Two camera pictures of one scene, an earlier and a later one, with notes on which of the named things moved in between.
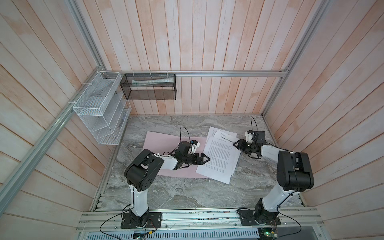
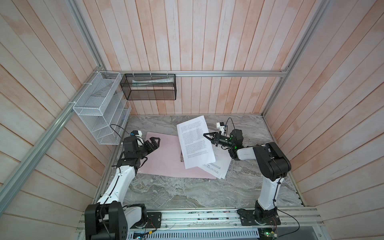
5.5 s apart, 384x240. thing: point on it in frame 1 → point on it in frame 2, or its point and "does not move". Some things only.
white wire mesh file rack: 103,108 does not move
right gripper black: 240,144 → 216,139
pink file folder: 165,143 does not move
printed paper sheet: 223,159 → 197,150
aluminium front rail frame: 246,224 does not move
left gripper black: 200,159 → 150,148
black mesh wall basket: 149,86 does not move
